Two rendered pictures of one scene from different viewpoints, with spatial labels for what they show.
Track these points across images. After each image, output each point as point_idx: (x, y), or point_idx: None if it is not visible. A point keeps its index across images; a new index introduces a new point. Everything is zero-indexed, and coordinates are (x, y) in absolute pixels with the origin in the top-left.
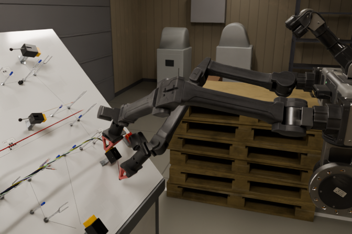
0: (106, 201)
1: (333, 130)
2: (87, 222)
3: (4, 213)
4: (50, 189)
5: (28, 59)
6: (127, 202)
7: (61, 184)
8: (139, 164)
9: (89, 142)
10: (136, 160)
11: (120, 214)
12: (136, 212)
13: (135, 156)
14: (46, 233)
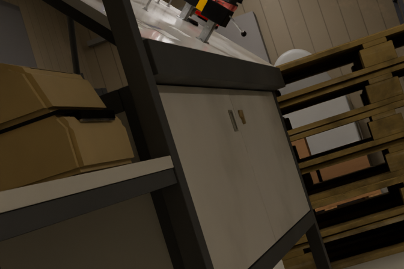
0: (209, 38)
1: None
2: None
3: None
4: None
5: None
6: (238, 53)
7: (141, 2)
8: None
9: None
10: None
11: (235, 53)
12: (258, 63)
13: None
14: (153, 15)
